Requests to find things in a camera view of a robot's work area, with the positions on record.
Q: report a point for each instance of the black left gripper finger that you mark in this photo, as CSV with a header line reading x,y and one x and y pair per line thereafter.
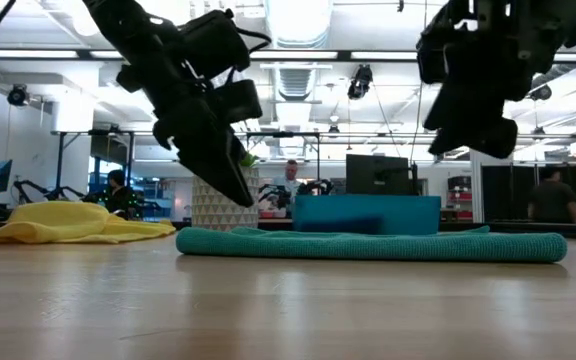
x,y
218,170
163,135

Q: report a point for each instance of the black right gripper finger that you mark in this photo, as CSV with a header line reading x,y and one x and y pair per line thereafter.
x,y
493,137
445,112

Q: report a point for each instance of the blue microfiber towel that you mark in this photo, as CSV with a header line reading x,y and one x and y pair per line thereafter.
x,y
338,226

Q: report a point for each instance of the teal microfiber towel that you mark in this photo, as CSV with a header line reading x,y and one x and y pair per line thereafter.
x,y
368,247

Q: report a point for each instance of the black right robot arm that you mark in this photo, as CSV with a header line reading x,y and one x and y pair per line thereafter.
x,y
568,20

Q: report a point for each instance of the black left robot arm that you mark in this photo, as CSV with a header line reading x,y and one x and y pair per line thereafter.
x,y
133,30

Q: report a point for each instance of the yellow microfiber towel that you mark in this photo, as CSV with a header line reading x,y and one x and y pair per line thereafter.
x,y
68,222

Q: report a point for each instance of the green artificial succulent plant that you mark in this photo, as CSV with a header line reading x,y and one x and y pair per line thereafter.
x,y
249,160

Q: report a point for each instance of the triangle patterned planter pot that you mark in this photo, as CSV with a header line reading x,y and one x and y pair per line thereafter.
x,y
213,210

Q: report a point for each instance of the black room divider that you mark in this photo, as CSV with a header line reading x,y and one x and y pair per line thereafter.
x,y
508,192

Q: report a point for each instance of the black track spotlight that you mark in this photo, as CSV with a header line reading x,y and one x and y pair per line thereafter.
x,y
542,93
359,82
18,95

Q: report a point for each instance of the red storage shelf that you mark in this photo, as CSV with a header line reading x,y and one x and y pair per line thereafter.
x,y
460,192

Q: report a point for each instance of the person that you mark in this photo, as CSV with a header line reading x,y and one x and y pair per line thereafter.
x,y
553,200
288,181
118,195

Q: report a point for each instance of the black monitor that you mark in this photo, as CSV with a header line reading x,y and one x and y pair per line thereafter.
x,y
378,175

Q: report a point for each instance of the blue storage bin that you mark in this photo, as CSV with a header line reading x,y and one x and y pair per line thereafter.
x,y
368,207

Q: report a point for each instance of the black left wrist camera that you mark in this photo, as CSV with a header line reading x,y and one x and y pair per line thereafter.
x,y
240,100

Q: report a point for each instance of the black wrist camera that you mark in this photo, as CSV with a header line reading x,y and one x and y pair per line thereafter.
x,y
430,57
240,100

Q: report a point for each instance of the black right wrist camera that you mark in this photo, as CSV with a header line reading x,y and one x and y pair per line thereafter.
x,y
430,57

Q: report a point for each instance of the black metal frame stand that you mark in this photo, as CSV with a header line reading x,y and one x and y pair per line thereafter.
x,y
93,132
283,134

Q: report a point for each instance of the black overhead frame bar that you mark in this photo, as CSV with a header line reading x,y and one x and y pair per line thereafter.
x,y
343,56

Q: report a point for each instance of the silver ceiling air duct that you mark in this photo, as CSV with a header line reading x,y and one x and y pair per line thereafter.
x,y
298,20

